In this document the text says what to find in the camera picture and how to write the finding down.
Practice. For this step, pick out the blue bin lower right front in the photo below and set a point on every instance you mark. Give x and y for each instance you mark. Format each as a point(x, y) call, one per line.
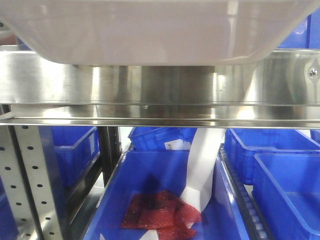
point(286, 188)

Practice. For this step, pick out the red bubble wrap bag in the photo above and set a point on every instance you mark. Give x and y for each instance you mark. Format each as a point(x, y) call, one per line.
point(164, 212)

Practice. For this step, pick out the black roller track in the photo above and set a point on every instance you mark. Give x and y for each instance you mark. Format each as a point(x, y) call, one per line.
point(249, 213)

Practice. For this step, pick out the white plastic storage bin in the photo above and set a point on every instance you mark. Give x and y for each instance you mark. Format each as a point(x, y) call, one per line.
point(154, 32)

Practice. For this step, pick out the blue bin with red bag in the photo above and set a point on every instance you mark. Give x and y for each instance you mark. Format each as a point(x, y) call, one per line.
point(221, 219)

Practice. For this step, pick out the blue bin lower right rear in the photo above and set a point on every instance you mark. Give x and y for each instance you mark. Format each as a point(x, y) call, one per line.
point(241, 144)

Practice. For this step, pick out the blue bin upper right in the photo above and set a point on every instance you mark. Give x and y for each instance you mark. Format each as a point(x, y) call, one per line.
point(306, 35)

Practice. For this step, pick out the stainless steel shelf rail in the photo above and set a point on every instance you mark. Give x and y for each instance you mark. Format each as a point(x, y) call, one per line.
point(280, 91)

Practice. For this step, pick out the white paper strip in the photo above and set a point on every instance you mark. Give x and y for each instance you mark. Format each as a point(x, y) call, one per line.
point(201, 170)

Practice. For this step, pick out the blue bin lower left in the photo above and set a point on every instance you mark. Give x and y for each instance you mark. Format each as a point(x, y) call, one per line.
point(75, 148)

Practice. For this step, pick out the blue bin rear centre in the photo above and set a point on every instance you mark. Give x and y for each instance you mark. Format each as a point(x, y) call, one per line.
point(162, 138)

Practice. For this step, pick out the perforated metal shelf upright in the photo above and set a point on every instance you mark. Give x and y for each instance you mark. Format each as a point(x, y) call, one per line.
point(31, 178)

